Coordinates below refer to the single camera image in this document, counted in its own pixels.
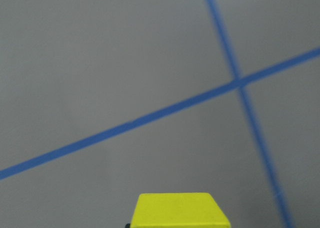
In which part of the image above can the yellow cube block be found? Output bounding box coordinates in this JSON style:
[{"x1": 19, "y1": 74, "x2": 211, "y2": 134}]
[{"x1": 126, "y1": 192, "x2": 231, "y2": 227}]

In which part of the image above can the brown paper table cover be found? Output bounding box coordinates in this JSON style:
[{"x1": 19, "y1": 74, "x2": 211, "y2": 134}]
[{"x1": 0, "y1": 0, "x2": 320, "y2": 227}]

